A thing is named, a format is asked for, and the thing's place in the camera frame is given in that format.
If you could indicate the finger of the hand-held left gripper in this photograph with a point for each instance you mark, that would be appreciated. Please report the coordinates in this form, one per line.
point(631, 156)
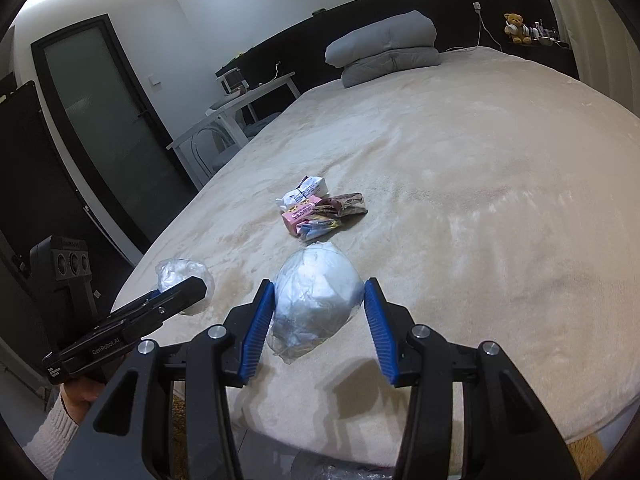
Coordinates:
point(175, 302)
point(167, 288)

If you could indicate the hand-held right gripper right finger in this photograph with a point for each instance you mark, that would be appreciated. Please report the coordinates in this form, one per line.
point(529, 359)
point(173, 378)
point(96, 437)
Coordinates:
point(380, 330)

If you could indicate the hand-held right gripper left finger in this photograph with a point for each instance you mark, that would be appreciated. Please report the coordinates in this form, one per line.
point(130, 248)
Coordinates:
point(257, 330)

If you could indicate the white plastic bag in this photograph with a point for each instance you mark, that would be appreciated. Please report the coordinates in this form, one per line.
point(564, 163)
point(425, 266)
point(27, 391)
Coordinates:
point(315, 295)

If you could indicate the blue white packet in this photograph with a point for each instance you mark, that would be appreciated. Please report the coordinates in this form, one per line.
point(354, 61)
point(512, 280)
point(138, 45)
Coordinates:
point(315, 229)

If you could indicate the pink carton box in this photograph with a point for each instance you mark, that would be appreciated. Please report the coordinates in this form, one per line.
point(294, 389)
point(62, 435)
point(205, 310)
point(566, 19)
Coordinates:
point(300, 214)

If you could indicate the brown snack wrapper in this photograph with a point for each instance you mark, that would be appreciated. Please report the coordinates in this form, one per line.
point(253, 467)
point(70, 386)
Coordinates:
point(345, 205)

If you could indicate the white printed wrapper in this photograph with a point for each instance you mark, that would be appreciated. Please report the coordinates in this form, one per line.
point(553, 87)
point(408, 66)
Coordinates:
point(289, 200)

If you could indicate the white paper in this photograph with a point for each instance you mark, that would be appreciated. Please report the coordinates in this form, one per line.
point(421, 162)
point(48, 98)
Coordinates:
point(312, 186)

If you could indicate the person's left forearm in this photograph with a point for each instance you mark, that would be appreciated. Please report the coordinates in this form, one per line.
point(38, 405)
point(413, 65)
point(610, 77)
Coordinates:
point(50, 445)

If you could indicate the person's left hand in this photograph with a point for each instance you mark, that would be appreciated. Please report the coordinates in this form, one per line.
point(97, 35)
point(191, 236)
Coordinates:
point(80, 396)

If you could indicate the black wardrobe panel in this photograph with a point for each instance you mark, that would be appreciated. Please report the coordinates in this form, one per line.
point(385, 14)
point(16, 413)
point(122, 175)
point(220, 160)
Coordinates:
point(30, 185)

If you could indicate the bed with cream blanket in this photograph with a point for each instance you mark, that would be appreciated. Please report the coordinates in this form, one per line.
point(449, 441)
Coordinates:
point(450, 210)

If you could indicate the clear chair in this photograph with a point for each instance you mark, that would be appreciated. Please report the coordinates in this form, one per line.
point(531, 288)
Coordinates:
point(207, 142)

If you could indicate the frosted glass door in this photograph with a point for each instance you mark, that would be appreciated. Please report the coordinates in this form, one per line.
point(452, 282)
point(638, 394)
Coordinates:
point(100, 125)

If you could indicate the small white desk appliance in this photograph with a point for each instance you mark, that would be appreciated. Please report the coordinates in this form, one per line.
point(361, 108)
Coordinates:
point(234, 80)

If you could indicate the white desk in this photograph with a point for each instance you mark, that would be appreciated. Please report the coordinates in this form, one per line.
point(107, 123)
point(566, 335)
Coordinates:
point(260, 87)

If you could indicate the yellow shaggy rug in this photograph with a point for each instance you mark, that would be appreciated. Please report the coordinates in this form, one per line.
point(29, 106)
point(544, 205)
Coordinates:
point(585, 455)

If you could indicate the stacked grey pillows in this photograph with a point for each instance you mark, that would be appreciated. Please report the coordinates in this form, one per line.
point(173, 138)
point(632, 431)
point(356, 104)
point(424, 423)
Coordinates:
point(385, 40)

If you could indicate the black headboard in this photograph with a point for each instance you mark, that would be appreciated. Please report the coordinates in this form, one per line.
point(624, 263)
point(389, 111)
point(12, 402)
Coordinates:
point(350, 25)

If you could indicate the brown teddy bear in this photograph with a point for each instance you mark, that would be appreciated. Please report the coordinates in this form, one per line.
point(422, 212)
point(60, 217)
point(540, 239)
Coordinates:
point(517, 27)

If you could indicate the small toiletry bottles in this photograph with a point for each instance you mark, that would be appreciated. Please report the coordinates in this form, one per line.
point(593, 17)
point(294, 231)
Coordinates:
point(545, 34)

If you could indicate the cream curtain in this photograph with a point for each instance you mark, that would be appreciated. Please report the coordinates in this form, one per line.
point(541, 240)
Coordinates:
point(590, 35)

